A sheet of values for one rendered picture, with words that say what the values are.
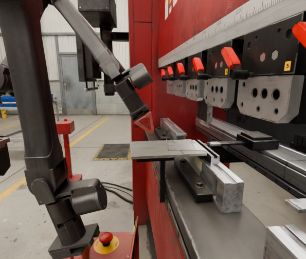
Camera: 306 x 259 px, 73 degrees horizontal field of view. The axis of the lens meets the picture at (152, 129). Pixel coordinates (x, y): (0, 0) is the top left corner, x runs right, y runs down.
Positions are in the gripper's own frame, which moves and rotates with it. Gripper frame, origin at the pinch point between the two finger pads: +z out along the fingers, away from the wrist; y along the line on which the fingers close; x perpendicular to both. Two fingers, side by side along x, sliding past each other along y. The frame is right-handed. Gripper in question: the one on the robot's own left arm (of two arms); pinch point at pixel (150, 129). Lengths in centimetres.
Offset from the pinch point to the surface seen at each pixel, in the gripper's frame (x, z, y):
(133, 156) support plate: 9.5, 2.8, -7.8
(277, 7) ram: -29, -16, -38
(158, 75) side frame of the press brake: -25, -10, 86
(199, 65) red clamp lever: -23.0, -11.7, -10.6
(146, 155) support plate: 5.7, 5.0, -7.1
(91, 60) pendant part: 13, -47, 102
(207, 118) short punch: -19.0, 6.6, -3.5
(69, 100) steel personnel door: 217, -71, 733
